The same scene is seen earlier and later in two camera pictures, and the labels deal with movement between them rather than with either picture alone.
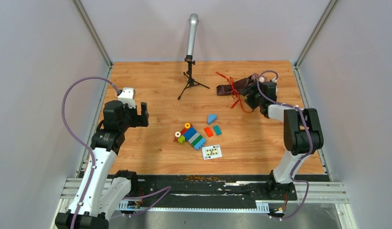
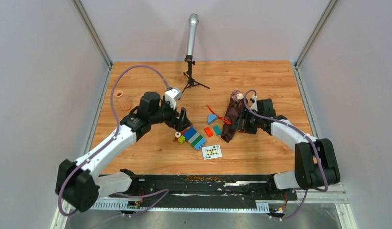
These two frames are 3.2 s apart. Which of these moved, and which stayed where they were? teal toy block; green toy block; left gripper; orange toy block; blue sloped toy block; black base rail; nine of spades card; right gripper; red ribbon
Moved: right gripper; left gripper; red ribbon
Stayed: teal toy block; orange toy block; blue sloped toy block; black base rail; green toy block; nine of spades card
